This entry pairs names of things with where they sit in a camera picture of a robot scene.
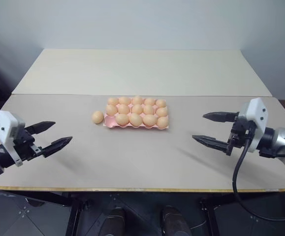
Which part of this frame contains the dark rounded shape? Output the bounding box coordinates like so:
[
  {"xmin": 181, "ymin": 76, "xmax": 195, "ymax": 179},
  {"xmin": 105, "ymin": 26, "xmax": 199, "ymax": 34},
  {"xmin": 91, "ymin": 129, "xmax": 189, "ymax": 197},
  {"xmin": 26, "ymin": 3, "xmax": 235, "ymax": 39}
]
[
  {"xmin": 161, "ymin": 206, "xmax": 192, "ymax": 236},
  {"xmin": 102, "ymin": 207, "xmax": 127, "ymax": 236}
]

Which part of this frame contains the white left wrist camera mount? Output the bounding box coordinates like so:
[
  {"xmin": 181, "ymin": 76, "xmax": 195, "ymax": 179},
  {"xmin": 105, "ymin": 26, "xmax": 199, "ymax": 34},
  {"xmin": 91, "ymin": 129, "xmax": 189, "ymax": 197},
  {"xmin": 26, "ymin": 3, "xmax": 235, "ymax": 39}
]
[{"xmin": 0, "ymin": 110, "xmax": 26, "ymax": 168}]

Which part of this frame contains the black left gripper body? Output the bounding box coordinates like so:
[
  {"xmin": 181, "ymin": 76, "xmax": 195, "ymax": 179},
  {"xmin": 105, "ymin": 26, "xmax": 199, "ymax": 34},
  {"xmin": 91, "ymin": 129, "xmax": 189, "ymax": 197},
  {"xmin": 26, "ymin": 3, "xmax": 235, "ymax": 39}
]
[{"xmin": 12, "ymin": 125, "xmax": 46, "ymax": 162}]

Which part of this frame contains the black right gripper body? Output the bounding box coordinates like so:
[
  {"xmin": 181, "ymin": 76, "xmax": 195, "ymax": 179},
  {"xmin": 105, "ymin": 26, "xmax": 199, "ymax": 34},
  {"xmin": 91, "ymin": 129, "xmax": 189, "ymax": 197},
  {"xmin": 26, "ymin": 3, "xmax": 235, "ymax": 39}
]
[{"xmin": 226, "ymin": 115, "xmax": 256, "ymax": 156}]

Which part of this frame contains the black metal table frame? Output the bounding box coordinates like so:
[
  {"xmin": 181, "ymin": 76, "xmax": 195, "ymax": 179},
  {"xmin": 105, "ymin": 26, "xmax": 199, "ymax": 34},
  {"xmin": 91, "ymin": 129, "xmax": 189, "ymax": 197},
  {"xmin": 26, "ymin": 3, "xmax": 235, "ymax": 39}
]
[{"xmin": 0, "ymin": 189, "xmax": 285, "ymax": 236}]

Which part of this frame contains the pink egg carton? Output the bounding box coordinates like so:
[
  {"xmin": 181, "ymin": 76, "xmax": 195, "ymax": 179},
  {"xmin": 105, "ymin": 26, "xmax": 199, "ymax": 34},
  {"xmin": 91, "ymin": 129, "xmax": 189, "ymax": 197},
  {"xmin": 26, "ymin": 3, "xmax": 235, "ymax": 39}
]
[{"xmin": 103, "ymin": 101, "xmax": 170, "ymax": 130}]

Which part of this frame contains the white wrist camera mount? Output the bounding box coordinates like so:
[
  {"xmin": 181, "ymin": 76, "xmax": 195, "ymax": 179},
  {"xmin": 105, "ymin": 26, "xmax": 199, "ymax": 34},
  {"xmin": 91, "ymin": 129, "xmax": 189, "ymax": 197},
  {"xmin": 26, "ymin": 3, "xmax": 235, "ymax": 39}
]
[
  {"xmin": 238, "ymin": 97, "xmax": 270, "ymax": 153},
  {"xmin": 0, "ymin": 110, "xmax": 26, "ymax": 168}
]

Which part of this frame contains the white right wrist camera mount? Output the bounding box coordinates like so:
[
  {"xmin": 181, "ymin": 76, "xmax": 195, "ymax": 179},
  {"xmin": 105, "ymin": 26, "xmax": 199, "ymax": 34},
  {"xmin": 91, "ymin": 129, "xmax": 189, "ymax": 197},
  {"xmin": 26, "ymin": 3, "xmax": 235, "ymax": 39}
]
[{"xmin": 238, "ymin": 97, "xmax": 270, "ymax": 153}]

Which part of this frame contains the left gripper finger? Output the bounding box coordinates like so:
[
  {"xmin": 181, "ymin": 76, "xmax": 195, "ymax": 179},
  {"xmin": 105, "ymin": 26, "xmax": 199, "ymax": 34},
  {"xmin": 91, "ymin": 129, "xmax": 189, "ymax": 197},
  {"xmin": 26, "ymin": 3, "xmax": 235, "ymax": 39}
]
[
  {"xmin": 42, "ymin": 136, "xmax": 73, "ymax": 158},
  {"xmin": 24, "ymin": 120, "xmax": 57, "ymax": 135}
]

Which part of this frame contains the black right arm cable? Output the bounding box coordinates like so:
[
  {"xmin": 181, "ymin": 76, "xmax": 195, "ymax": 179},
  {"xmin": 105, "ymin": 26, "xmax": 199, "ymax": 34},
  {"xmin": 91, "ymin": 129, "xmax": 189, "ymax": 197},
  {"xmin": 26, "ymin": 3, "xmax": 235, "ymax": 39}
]
[{"xmin": 231, "ymin": 137, "xmax": 285, "ymax": 221}]

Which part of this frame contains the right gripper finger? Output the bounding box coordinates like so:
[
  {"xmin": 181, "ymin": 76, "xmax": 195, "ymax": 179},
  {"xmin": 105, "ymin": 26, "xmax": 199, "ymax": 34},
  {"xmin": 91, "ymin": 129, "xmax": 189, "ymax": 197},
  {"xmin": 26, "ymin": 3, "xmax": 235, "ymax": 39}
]
[
  {"xmin": 202, "ymin": 111, "xmax": 240, "ymax": 123},
  {"xmin": 191, "ymin": 134, "xmax": 232, "ymax": 152}
]

